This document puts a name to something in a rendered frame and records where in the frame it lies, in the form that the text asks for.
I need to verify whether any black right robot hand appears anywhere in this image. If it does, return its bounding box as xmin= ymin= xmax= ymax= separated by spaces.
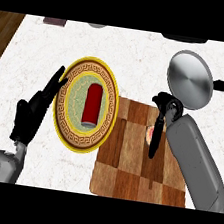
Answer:
xmin=143 ymin=90 xmax=187 ymax=163

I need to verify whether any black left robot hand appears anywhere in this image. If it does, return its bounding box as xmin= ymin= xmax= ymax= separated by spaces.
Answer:
xmin=9 ymin=59 xmax=71 ymax=151

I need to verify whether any pink cupcake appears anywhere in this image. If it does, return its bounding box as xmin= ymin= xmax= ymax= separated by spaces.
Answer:
xmin=145 ymin=124 xmax=156 ymax=146

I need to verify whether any checkered wooden cutting board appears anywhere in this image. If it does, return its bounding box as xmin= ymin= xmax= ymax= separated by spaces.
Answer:
xmin=87 ymin=93 xmax=200 ymax=209

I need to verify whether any yellow patterned plate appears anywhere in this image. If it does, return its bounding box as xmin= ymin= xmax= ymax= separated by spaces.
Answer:
xmin=46 ymin=52 xmax=126 ymax=158

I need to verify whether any red can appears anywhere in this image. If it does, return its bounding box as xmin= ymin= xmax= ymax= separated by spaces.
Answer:
xmin=80 ymin=81 xmax=105 ymax=129

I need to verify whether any black curved object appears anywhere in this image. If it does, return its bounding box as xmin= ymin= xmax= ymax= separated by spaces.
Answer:
xmin=160 ymin=33 xmax=209 ymax=47

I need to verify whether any dark maroon flat object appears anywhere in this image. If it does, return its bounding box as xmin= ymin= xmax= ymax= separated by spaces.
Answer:
xmin=42 ymin=17 xmax=68 ymax=28

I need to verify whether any grey round object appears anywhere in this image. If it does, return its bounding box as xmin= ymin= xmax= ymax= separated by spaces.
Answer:
xmin=87 ymin=23 xmax=108 ymax=30

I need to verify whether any silver pan with black handle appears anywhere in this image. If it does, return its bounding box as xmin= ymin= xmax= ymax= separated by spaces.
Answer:
xmin=161 ymin=47 xmax=224 ymax=116

